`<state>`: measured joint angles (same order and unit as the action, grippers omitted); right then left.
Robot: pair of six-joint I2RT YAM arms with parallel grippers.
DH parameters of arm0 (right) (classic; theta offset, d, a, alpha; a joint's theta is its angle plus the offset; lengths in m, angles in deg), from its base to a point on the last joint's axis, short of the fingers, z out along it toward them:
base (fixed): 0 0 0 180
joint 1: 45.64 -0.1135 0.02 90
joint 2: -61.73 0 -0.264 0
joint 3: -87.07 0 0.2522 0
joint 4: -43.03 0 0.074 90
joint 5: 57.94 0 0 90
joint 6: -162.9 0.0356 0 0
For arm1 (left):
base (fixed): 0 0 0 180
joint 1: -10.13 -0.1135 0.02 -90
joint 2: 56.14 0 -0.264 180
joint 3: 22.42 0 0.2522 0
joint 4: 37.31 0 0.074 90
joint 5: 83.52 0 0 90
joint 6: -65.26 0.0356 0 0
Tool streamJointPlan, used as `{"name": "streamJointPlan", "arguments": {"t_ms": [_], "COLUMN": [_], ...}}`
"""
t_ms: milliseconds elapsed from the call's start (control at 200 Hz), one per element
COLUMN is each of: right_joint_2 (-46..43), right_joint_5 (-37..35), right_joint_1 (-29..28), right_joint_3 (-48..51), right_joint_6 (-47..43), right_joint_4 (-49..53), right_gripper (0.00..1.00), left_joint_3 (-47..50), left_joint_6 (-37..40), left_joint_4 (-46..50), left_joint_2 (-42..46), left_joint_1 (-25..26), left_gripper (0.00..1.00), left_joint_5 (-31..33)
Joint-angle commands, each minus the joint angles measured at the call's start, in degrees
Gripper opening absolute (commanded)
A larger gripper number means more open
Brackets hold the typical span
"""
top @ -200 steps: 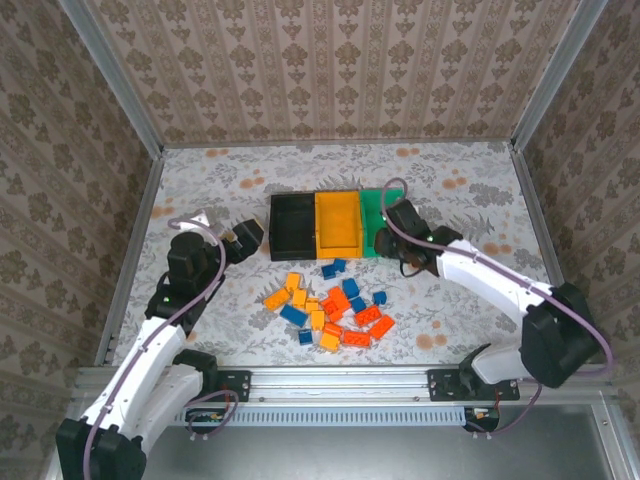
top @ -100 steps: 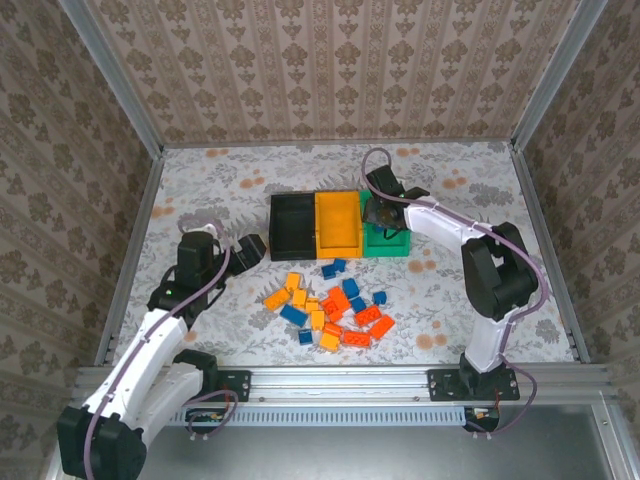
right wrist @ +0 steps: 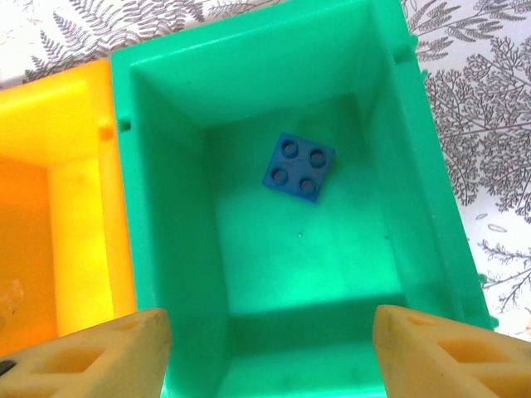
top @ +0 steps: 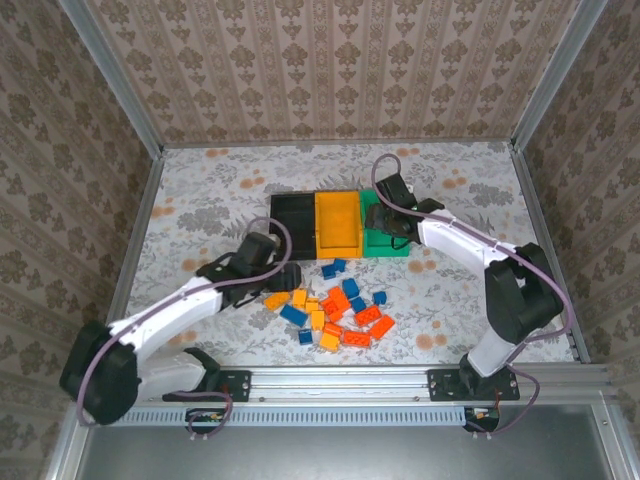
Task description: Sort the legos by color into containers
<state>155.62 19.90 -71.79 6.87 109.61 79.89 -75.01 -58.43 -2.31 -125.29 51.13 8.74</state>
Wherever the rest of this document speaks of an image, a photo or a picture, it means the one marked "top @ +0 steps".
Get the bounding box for aluminium table edge rail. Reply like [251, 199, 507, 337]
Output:
[162, 139, 516, 150]
[509, 142, 591, 364]
[102, 147, 166, 326]

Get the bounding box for grey metal panel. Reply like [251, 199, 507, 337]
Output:
[74, 403, 629, 480]

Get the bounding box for grey slotted cable duct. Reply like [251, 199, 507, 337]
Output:
[117, 404, 494, 429]

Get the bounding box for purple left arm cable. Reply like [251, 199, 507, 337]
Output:
[74, 217, 294, 442]

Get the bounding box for black plastic bin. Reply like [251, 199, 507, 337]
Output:
[269, 192, 319, 262]

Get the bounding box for small black controller box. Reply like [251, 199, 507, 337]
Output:
[463, 405, 501, 432]
[185, 407, 227, 434]

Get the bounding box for aluminium mounting rail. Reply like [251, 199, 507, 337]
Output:
[74, 363, 614, 407]

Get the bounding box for yellow plastic bin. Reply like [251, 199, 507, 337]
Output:
[313, 189, 365, 260]

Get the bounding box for long blue lego brick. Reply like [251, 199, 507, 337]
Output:
[279, 304, 309, 327]

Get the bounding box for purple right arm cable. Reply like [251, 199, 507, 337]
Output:
[372, 153, 574, 441]

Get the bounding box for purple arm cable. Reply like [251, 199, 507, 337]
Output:
[372, 153, 574, 441]
[74, 217, 294, 442]

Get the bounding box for floral patterned table cover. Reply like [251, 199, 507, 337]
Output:
[112, 142, 576, 366]

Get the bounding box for aluminium frame post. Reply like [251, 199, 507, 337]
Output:
[57, 0, 166, 159]
[509, 0, 611, 151]

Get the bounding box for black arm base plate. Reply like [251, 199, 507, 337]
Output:
[162, 368, 252, 404]
[427, 368, 521, 402]

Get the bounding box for green plastic bin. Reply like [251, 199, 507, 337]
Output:
[358, 188, 411, 259]

